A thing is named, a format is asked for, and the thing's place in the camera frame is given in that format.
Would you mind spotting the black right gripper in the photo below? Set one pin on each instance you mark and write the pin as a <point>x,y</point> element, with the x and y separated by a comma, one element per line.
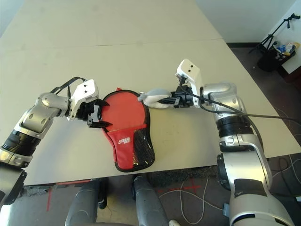
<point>184,99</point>

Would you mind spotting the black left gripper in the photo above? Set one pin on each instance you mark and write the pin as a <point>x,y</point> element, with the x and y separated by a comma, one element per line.
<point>88,113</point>

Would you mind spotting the red black paddle case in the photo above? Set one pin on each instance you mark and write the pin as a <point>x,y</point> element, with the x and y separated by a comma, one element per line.
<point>122,150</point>

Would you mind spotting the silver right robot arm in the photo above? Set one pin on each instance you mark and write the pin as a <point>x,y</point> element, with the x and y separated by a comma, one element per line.
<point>225,94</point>

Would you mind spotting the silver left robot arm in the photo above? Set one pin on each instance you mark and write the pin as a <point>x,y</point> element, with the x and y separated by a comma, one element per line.
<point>35,113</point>

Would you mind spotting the grey robot left leg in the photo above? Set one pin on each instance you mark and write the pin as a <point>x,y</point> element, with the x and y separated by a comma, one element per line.
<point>82,207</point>

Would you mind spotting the grey robot leg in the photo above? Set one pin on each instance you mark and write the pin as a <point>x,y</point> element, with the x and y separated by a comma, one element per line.
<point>148,204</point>
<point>82,207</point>

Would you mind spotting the grey robot right leg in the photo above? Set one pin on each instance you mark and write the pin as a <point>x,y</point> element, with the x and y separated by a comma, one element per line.
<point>148,204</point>

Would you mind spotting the black bin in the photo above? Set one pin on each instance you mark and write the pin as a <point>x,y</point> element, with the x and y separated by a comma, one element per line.
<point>268,61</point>

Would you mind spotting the black tripod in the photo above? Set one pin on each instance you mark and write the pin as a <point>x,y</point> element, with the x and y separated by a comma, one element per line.
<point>268,40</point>

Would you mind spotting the grey blue foot pedal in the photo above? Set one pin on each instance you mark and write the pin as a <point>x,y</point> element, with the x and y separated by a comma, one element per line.
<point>226,210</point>

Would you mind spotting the white topped maroon cabinet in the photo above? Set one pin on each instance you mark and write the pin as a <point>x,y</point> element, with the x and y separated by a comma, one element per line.
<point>292,64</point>

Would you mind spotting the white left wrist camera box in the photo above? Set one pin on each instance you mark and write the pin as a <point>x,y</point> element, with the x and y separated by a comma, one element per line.
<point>84,90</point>

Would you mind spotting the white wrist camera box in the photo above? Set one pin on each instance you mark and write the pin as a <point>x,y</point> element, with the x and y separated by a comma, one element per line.
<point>190,69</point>
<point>84,90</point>

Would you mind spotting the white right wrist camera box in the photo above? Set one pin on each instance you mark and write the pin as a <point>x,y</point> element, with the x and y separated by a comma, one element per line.
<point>190,69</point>

